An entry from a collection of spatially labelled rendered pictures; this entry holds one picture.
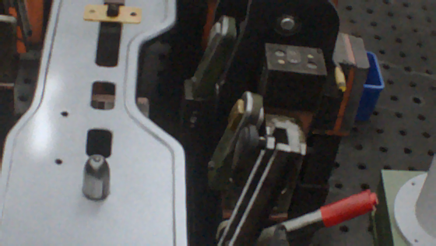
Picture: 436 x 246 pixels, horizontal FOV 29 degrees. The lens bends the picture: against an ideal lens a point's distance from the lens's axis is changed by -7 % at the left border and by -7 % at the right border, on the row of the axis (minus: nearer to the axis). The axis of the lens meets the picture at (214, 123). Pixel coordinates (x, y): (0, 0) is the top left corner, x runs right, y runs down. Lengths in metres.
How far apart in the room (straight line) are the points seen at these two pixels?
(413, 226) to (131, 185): 0.50
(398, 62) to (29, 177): 1.00
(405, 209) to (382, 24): 0.66
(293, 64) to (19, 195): 0.35
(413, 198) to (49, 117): 0.60
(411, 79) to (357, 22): 0.20
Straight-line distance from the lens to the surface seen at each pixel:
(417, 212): 1.35
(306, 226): 0.85
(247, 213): 0.81
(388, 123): 1.65
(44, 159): 1.02
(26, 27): 1.20
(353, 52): 1.14
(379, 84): 1.60
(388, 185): 1.40
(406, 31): 1.92
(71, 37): 1.21
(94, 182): 0.96
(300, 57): 1.02
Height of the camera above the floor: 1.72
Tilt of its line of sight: 41 degrees down
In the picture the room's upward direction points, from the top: 10 degrees clockwise
